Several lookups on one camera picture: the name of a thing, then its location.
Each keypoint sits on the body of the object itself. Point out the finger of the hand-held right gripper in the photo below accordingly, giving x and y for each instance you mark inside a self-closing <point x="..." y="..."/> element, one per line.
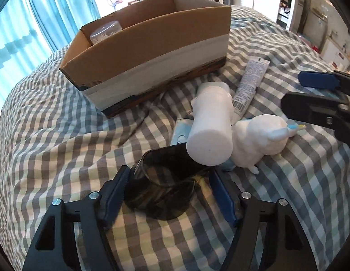
<point x="307" y="107"/>
<point x="319" y="80"/>

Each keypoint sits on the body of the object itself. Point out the white squeeze tube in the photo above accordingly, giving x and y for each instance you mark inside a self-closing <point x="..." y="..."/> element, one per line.
<point x="249" y="84"/>

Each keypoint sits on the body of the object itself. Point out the white cylindrical bottle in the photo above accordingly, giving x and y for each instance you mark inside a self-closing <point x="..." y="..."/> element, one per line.
<point x="209" y="129"/>

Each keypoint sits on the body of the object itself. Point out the blue curtain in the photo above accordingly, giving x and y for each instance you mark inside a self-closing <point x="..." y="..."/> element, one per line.
<point x="36" y="19"/>

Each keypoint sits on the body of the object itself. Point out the white shelf unit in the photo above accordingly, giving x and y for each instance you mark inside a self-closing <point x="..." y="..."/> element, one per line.
<point x="289" y="2"/>

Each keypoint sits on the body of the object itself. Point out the white cabinet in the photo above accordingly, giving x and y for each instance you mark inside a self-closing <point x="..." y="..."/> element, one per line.
<point x="330" y="34"/>

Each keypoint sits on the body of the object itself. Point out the dark transparent plastic cup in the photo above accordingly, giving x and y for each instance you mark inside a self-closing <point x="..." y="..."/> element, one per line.
<point x="163" y="203"/>

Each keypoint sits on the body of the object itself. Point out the clear plastic jar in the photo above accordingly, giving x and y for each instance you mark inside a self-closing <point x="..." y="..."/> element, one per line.
<point x="105" y="32"/>

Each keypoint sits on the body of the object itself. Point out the cardboard box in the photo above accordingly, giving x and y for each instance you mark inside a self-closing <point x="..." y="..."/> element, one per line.
<point x="163" y="48"/>

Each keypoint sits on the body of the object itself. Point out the light blue packet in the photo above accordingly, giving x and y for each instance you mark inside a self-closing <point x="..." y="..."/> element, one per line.
<point x="179" y="132"/>

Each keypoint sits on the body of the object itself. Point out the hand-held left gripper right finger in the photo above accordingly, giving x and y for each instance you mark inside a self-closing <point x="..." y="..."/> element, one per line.
<point x="223" y="196"/>

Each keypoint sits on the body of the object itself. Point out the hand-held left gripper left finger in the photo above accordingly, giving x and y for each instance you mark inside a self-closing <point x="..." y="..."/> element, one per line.
<point x="118" y="193"/>

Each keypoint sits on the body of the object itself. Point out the white unicorn toy figure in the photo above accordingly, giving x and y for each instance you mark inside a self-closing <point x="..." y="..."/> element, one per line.
<point x="256" y="141"/>

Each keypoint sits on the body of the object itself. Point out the grey checked blanket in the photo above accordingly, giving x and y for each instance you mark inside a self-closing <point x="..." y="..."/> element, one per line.
<point x="65" y="135"/>

